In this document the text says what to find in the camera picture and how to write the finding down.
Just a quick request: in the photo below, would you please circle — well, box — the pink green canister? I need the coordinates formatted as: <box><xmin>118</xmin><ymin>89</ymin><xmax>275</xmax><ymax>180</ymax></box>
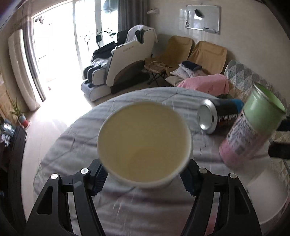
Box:
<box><xmin>219</xmin><ymin>82</ymin><xmax>286</xmax><ymax>169</ymax></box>

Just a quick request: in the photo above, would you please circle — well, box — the white paper cup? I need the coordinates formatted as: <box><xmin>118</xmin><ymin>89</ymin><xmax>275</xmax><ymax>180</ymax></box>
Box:
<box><xmin>97</xmin><ymin>101</ymin><xmax>193</xmax><ymax>189</ymax></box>
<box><xmin>246</xmin><ymin>169</ymin><xmax>288</xmax><ymax>232</ymax></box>

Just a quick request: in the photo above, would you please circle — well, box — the striped grey tablecloth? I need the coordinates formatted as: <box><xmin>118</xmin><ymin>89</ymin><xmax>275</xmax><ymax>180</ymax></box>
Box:
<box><xmin>32</xmin><ymin>86</ymin><xmax>289</xmax><ymax>236</ymax></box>

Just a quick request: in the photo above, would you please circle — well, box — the black blue canister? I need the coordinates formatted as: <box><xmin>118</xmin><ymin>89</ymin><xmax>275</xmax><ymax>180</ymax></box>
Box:
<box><xmin>197</xmin><ymin>98</ymin><xmax>244</xmax><ymax>134</ymax></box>

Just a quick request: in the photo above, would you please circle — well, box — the quilted triangle sofa cover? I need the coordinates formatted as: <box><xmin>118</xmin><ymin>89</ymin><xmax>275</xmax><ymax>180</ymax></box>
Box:
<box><xmin>224</xmin><ymin>60</ymin><xmax>289</xmax><ymax>184</ymax></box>

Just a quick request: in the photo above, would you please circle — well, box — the potted plant red pot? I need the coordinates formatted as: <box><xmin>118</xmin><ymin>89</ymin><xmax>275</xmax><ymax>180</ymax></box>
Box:
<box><xmin>10</xmin><ymin>99</ymin><xmax>30</xmax><ymax>130</ymax></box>

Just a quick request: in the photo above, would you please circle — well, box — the pink towel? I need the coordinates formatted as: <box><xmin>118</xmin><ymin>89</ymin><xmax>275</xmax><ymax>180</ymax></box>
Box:
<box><xmin>177</xmin><ymin>74</ymin><xmax>229</xmax><ymax>96</ymax></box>

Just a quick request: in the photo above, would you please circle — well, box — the black tv cabinet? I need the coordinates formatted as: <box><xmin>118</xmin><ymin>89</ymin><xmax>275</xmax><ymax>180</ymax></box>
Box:
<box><xmin>1</xmin><ymin>126</ymin><xmax>27</xmax><ymax>233</ymax></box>

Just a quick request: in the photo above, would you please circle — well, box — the white patterned pillow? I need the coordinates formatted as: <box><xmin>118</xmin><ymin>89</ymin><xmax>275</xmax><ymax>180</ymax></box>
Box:
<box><xmin>170</xmin><ymin>63</ymin><xmax>206</xmax><ymax>80</ymax></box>

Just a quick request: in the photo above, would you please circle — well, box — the white massage chair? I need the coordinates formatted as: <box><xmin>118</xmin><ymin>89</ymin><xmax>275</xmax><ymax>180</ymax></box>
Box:
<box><xmin>81</xmin><ymin>25</ymin><xmax>158</xmax><ymax>101</ymax></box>

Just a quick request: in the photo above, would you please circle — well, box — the dark navy cushion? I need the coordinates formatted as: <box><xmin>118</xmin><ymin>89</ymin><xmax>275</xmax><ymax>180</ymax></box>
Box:
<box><xmin>182</xmin><ymin>60</ymin><xmax>202</xmax><ymax>71</ymax></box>

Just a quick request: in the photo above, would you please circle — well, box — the small folding stool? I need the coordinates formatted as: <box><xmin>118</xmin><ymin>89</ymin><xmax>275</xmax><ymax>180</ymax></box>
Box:
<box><xmin>144</xmin><ymin>61</ymin><xmax>167</xmax><ymax>86</ymax></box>

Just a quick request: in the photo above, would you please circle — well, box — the tan covered chair right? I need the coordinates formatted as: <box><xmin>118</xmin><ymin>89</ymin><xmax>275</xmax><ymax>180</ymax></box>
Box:
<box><xmin>188</xmin><ymin>41</ymin><xmax>228</xmax><ymax>75</ymax></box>

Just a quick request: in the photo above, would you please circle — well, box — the tan covered chair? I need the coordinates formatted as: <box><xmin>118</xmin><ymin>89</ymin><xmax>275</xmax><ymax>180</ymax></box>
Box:
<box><xmin>188</xmin><ymin>41</ymin><xmax>228</xmax><ymax>75</ymax></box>
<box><xmin>145</xmin><ymin>35</ymin><xmax>194</xmax><ymax>76</ymax></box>

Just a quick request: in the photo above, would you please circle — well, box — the tan covered chair left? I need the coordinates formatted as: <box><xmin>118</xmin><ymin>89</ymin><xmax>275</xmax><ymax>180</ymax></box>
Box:
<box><xmin>145</xmin><ymin>35</ymin><xmax>194</xmax><ymax>76</ymax></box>

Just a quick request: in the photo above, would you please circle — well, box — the white standing air conditioner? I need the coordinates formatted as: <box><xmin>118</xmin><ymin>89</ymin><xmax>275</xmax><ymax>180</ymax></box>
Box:
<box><xmin>8</xmin><ymin>29</ymin><xmax>42</xmax><ymax>111</ymax></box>

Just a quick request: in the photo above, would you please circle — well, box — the grey curtain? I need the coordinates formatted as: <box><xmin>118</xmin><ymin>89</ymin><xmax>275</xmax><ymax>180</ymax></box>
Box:
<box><xmin>21</xmin><ymin>13</ymin><xmax>46</xmax><ymax>102</ymax></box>

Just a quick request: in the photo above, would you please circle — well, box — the wall whiteboard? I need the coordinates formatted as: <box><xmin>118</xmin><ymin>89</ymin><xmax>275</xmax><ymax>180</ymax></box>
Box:
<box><xmin>185</xmin><ymin>4</ymin><xmax>221</xmax><ymax>34</ymax></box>

